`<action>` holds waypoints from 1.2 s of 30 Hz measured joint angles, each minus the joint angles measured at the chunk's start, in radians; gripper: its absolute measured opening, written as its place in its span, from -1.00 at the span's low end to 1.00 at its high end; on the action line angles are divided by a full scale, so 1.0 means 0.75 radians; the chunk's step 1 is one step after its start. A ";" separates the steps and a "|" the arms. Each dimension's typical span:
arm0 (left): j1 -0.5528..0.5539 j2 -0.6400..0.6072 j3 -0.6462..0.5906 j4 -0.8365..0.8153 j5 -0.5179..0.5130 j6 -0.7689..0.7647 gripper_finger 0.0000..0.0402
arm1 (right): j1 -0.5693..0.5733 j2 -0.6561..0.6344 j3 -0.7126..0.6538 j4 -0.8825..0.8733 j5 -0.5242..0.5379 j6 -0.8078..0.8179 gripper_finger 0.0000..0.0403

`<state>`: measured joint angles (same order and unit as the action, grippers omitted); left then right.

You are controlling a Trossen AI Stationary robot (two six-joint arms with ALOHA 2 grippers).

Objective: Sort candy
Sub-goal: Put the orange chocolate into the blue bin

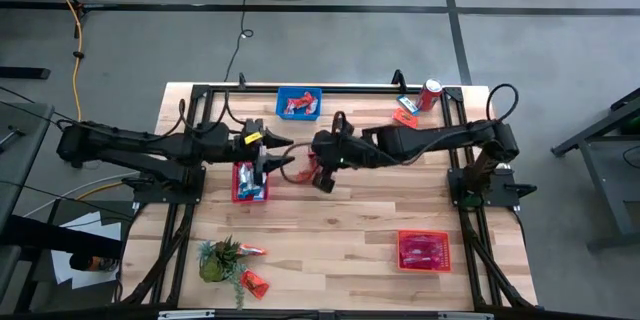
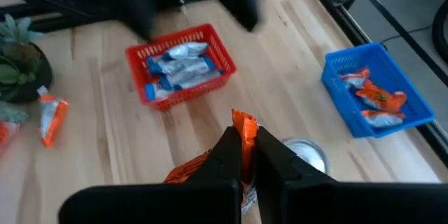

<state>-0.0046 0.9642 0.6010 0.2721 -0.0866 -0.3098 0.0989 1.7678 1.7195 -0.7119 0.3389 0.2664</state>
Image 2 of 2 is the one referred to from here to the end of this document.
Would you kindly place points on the red plastic basket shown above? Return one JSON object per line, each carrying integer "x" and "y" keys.
{"x": 196, "y": 96}

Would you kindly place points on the green potted succulent plant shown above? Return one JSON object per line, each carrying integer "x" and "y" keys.
{"x": 24, "y": 70}

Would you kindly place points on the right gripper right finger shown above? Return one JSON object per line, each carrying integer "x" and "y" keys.
{"x": 350, "y": 203}

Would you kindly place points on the blue white Almond Joy bar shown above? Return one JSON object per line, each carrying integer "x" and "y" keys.
{"x": 203, "y": 78}
{"x": 157, "y": 91}
{"x": 182, "y": 68}
{"x": 185, "y": 50}

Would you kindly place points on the red Coca-Cola can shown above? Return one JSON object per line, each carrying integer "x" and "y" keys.
{"x": 311, "y": 154}

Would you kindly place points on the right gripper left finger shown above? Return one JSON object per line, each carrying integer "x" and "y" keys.
{"x": 157, "y": 203}

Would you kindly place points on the blue plastic basket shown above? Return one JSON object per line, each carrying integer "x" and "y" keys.
{"x": 337, "y": 105}

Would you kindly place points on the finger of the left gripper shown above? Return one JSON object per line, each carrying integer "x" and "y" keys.
{"x": 136, "y": 7}
{"x": 241, "y": 3}

